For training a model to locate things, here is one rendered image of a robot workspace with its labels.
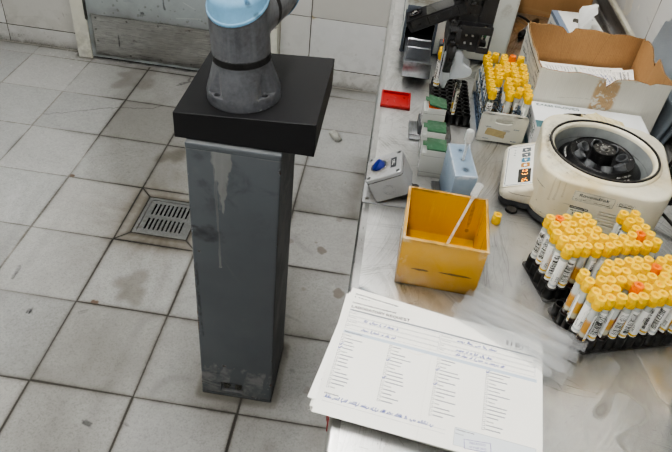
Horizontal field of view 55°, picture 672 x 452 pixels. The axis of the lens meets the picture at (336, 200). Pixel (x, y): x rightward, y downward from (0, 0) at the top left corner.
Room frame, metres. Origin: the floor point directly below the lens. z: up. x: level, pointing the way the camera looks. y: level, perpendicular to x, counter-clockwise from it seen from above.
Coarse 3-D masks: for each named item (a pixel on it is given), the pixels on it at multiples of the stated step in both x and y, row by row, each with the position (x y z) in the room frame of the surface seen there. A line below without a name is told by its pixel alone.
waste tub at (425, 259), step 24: (408, 192) 0.84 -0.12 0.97; (432, 192) 0.85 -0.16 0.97; (408, 216) 0.85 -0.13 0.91; (432, 216) 0.85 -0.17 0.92; (456, 216) 0.84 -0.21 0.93; (480, 216) 0.84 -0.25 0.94; (408, 240) 0.72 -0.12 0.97; (432, 240) 0.83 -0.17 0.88; (456, 240) 0.84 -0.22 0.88; (480, 240) 0.78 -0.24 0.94; (408, 264) 0.72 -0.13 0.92; (432, 264) 0.72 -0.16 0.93; (456, 264) 0.72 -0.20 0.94; (480, 264) 0.71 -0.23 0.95; (432, 288) 0.72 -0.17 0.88; (456, 288) 0.72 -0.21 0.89
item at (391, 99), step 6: (384, 90) 1.33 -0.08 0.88; (390, 90) 1.33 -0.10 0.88; (384, 96) 1.31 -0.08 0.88; (390, 96) 1.32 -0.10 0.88; (396, 96) 1.32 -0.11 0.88; (402, 96) 1.32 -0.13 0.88; (408, 96) 1.33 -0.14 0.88; (384, 102) 1.29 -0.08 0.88; (390, 102) 1.29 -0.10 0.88; (396, 102) 1.29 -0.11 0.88; (402, 102) 1.30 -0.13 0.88; (408, 102) 1.30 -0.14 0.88; (396, 108) 1.27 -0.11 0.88; (402, 108) 1.27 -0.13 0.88; (408, 108) 1.27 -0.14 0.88
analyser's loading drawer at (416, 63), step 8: (408, 32) 1.59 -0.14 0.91; (408, 40) 1.49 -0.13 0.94; (416, 40) 1.49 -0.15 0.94; (424, 40) 1.49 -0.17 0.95; (408, 48) 1.45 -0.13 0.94; (416, 48) 1.44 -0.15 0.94; (424, 48) 1.44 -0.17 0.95; (408, 56) 1.45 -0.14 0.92; (416, 56) 1.44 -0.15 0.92; (424, 56) 1.44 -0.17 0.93; (408, 64) 1.39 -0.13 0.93; (416, 64) 1.39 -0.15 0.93; (424, 64) 1.39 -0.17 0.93; (408, 72) 1.39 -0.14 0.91; (416, 72) 1.39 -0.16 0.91; (424, 72) 1.39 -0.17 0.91
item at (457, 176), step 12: (456, 144) 1.00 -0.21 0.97; (456, 156) 0.96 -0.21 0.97; (468, 156) 0.96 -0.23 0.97; (444, 168) 0.98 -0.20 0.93; (456, 168) 0.92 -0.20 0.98; (468, 168) 0.93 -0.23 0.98; (444, 180) 0.96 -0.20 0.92; (456, 180) 0.90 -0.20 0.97; (468, 180) 0.90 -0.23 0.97; (456, 192) 0.90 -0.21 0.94; (468, 192) 0.90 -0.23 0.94
